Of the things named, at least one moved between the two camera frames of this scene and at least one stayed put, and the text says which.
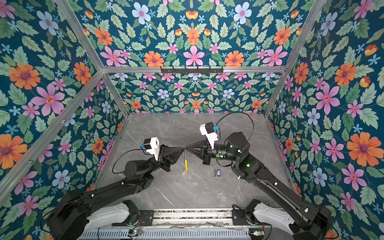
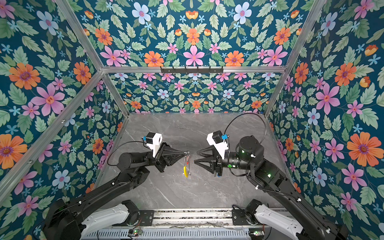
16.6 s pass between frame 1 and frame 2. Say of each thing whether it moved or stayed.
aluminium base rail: stayed
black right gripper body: moved
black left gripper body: stayed
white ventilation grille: stayed
